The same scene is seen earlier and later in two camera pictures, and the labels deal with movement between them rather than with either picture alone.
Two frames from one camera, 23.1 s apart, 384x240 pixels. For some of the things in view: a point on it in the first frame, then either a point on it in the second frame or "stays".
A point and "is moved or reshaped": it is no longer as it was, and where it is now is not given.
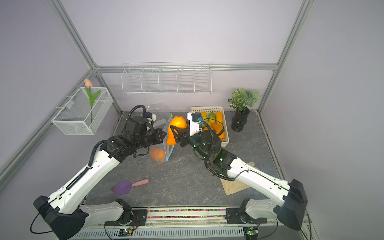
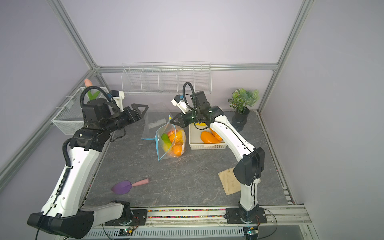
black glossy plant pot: [239, 118] stays
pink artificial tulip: [89, 84] stays
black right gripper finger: [180, 133] → [178, 118]
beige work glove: [232, 186] stays
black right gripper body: [197, 143] → [192, 116]
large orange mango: [178, 121] → [177, 150]
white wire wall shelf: [167, 78] stays
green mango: [212, 115] is moved or reshaped
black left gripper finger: [162, 134] → [141, 114]
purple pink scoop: [125, 186] stays
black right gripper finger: [181, 138] → [178, 121]
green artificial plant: [241, 99] stays
